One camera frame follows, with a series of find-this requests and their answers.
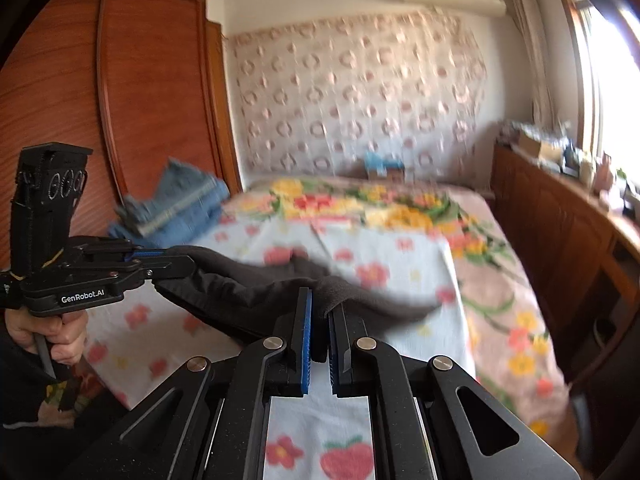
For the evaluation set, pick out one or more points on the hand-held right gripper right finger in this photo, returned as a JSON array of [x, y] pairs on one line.
[[337, 360]]

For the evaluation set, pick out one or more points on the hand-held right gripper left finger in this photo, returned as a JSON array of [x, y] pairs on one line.
[[306, 350]]

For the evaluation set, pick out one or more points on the pink bottle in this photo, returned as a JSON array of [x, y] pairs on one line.
[[606, 175]]

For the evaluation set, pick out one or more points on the wooden frame window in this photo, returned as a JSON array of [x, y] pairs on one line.
[[615, 85]]

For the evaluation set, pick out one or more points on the wooden slatted wardrobe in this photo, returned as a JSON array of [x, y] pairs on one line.
[[150, 85]]

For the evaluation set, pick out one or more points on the floral blanket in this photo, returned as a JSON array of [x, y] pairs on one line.
[[500, 285]]

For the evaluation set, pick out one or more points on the dark waste bin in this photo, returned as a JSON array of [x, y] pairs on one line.
[[605, 335]]

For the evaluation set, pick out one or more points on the pale window curtain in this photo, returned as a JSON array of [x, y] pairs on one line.
[[530, 50]]

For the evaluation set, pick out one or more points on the circle pattern wall curtain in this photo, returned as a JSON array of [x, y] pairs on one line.
[[350, 85]]

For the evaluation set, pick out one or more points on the strawberry print sheet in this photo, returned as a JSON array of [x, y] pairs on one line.
[[425, 270]]

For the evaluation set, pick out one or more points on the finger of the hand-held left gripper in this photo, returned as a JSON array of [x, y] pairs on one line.
[[170, 266], [150, 250]]

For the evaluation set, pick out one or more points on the black shorts pants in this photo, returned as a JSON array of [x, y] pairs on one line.
[[240, 290]]

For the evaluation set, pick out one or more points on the plain cardboard box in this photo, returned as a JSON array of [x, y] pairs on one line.
[[540, 146]]

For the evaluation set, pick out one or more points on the long wooden cabinet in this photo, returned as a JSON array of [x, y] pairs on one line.
[[550, 220]]

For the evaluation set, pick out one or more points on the person's left forearm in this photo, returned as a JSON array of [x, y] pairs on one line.
[[20, 390]]

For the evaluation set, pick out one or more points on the person's left hand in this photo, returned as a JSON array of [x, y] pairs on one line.
[[30, 327]]

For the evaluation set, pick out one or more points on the small printed cardboard box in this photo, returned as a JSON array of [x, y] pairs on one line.
[[387, 174]]

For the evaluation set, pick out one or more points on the folded grey-blue pants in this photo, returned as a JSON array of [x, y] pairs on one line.
[[190, 185]]

